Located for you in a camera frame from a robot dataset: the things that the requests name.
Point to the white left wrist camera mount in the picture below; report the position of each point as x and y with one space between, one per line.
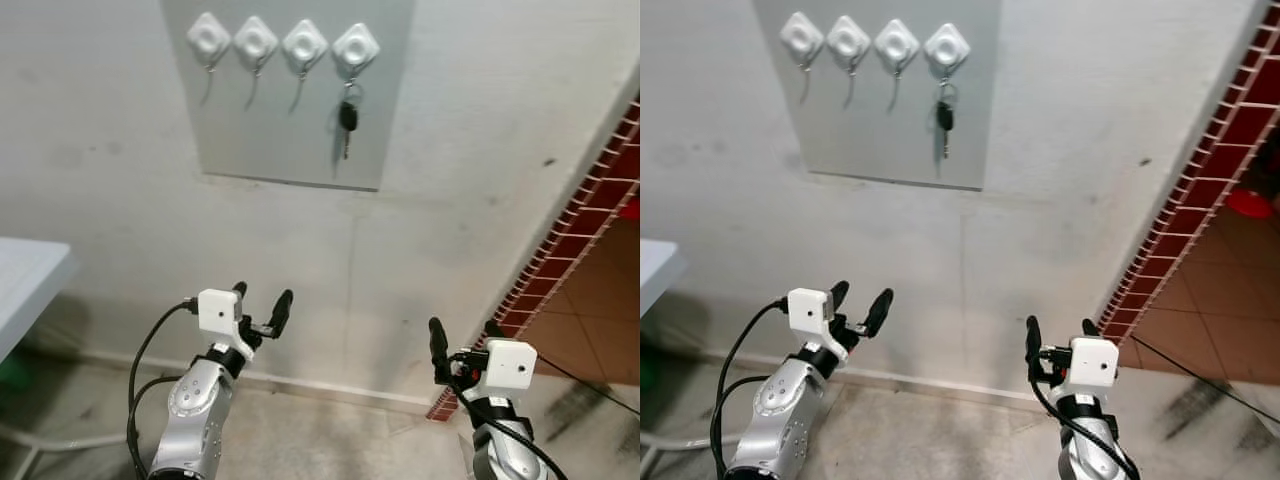
805 310
217 310

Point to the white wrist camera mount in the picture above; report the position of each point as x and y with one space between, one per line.
805 310
1095 362
510 365
217 310

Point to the grey wall board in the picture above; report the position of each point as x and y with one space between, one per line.
870 130
280 130

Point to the green plastic crate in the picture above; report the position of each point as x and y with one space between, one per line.
10 372
645 370

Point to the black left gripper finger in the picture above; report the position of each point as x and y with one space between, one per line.
240 290
880 310
283 310
839 293

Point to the white folding table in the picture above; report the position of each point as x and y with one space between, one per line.
655 270
25 280

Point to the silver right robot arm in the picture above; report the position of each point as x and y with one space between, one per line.
1085 450
505 450

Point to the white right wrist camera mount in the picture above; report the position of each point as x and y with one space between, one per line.
1095 362
510 365

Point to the red plastic stool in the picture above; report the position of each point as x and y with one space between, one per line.
1250 204
631 209

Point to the white diamond wall hook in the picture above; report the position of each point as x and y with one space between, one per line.
355 50
848 42
801 38
947 50
897 46
209 38
305 45
256 42

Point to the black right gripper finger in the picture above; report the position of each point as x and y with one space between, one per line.
494 329
1090 327
1033 345
437 345

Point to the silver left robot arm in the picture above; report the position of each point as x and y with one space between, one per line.
195 400
780 400

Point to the white metal table frame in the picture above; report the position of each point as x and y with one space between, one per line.
680 441
60 441

